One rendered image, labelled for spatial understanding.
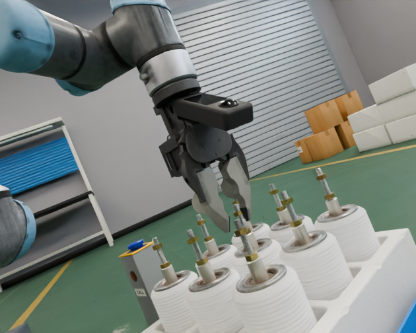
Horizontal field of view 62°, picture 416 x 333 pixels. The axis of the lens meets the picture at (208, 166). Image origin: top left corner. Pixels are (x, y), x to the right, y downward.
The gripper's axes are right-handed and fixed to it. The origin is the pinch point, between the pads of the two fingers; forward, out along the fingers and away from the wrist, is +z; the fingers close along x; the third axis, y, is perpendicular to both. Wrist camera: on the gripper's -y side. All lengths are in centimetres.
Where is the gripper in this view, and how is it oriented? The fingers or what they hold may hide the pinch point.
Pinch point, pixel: (238, 217)
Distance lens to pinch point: 48.8
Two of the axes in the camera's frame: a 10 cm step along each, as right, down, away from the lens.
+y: -4.8, 2.1, 8.5
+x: -7.8, 3.3, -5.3
